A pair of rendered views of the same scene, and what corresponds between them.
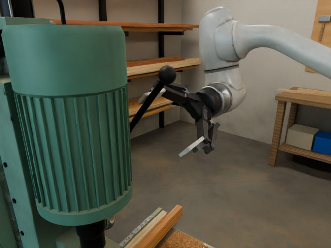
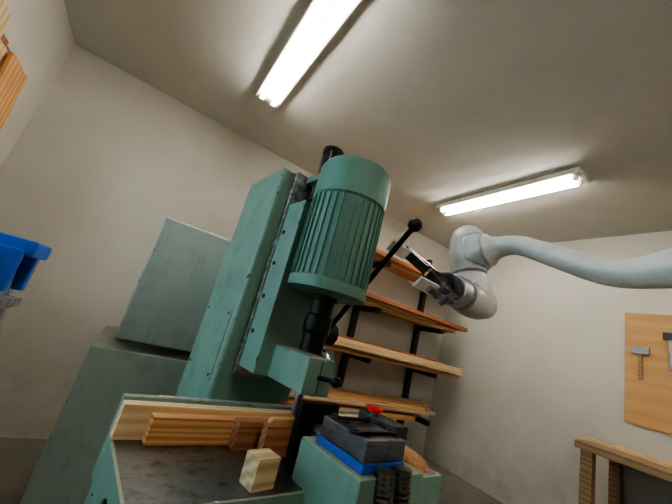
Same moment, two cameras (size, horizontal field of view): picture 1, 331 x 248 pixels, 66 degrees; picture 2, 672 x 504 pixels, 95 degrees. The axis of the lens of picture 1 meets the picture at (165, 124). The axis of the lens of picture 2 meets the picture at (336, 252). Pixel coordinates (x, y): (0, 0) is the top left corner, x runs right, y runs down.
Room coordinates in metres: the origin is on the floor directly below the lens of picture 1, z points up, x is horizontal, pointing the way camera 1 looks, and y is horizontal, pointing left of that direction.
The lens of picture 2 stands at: (-0.23, -0.07, 1.12)
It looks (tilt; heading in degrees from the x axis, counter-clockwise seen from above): 15 degrees up; 19
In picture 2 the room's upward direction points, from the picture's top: 15 degrees clockwise
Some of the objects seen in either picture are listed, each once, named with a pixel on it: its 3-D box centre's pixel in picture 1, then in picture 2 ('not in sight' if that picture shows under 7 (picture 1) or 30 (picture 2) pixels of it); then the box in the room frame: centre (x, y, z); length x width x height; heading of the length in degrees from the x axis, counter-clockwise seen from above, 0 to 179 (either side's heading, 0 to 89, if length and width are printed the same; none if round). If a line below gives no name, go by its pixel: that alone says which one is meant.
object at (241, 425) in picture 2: not in sight; (289, 434); (0.40, 0.14, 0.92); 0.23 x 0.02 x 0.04; 146
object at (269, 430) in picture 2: not in sight; (301, 440); (0.38, 0.11, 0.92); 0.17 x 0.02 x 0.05; 146
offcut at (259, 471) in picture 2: not in sight; (260, 469); (0.23, 0.11, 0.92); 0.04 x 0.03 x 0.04; 153
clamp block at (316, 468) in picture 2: not in sight; (355, 486); (0.31, -0.01, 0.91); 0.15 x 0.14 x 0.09; 146
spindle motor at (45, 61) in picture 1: (78, 120); (341, 232); (0.42, 0.15, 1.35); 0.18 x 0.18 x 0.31
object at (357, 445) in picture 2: not in sight; (369, 434); (0.32, -0.01, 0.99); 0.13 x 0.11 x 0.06; 146
